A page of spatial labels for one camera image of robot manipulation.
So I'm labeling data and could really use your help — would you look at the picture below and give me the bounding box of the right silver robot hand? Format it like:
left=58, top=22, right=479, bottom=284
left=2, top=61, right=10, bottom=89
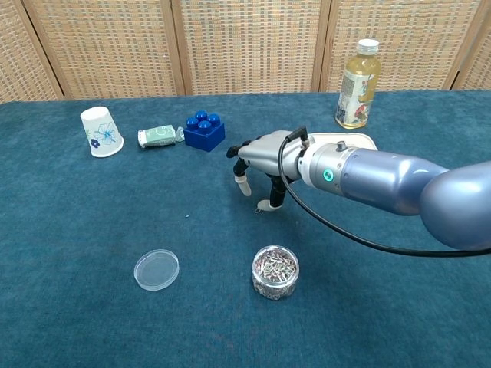
left=226, top=130, right=308, bottom=211

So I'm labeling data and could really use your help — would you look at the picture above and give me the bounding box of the clear jar of paperclips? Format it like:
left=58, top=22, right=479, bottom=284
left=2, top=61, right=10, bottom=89
left=252, top=245, right=300, bottom=301

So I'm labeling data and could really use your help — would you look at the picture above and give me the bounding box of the blue toy building block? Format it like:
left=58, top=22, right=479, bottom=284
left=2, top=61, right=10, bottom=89
left=183, top=110, right=226, bottom=153

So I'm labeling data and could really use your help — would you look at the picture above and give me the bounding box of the cream rectangular tray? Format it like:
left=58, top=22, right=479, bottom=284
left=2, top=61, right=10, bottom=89
left=306, top=132, right=378, bottom=153

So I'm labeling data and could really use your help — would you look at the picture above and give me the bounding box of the green wrapped candy packet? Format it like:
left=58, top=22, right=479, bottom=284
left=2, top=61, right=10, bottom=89
left=137, top=124, right=186, bottom=149

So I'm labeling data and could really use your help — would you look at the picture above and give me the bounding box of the woven folding screen panel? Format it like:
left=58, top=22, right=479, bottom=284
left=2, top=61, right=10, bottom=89
left=312, top=0, right=491, bottom=93
left=170, top=0, right=331, bottom=96
left=0, top=0, right=64, bottom=104
left=454, top=0, right=491, bottom=91
left=22, top=0, right=193, bottom=100

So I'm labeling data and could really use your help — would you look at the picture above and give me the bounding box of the yellow tea bottle white cap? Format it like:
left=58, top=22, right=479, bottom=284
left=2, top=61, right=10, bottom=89
left=334, top=38, right=382, bottom=130

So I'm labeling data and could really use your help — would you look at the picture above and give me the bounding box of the clear round plastic lid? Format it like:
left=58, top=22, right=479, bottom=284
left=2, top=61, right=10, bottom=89
left=133, top=248, right=180, bottom=292

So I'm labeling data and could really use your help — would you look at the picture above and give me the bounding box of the blue table cloth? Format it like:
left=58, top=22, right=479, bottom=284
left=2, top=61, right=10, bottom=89
left=0, top=90, right=491, bottom=368

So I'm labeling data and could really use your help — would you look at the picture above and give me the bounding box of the white paper cup blue flower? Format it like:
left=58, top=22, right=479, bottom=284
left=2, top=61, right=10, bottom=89
left=80, top=106, right=125, bottom=159

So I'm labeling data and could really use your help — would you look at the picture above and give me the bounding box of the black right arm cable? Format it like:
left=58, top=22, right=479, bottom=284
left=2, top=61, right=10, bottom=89
left=277, top=125, right=491, bottom=258

